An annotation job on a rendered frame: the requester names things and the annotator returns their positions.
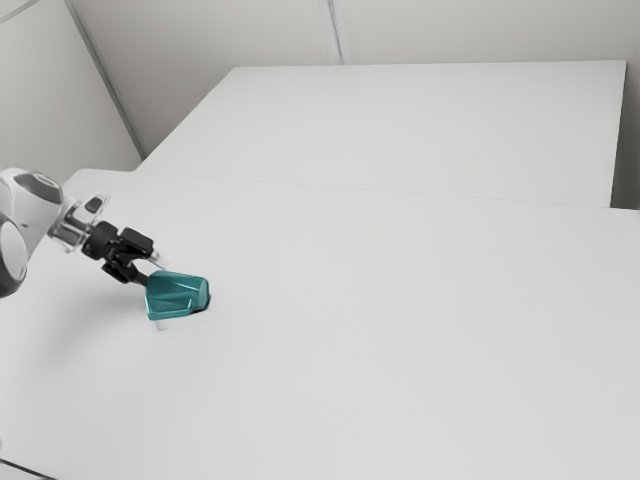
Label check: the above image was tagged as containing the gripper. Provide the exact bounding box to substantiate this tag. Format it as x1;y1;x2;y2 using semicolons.
81;220;161;289

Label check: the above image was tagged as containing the teal faceted mug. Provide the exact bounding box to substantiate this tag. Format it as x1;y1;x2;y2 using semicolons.
143;270;211;321

